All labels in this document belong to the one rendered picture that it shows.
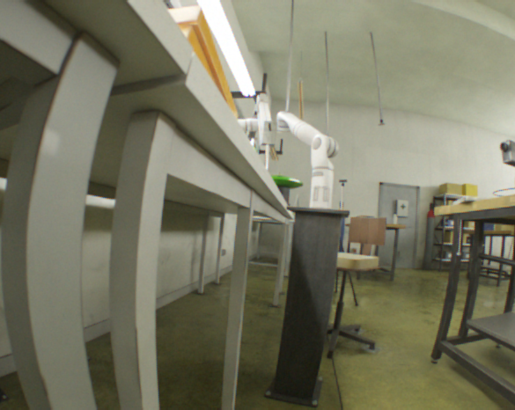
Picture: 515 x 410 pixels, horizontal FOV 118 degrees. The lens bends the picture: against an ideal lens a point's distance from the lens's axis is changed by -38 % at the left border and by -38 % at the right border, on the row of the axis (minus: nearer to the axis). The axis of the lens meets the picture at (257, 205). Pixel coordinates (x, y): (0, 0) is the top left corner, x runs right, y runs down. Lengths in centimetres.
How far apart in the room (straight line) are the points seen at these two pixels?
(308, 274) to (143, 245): 79
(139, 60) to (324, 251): 88
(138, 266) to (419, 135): 741
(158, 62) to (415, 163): 705
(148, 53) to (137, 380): 33
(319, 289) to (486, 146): 831
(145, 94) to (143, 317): 23
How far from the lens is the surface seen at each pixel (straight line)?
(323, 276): 98
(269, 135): 103
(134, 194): 27
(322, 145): 106
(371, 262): 168
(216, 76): 43
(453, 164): 782
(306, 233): 97
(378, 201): 655
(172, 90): 24
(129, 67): 24
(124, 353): 32
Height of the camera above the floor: 76
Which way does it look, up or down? 5 degrees up
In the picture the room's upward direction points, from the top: 6 degrees clockwise
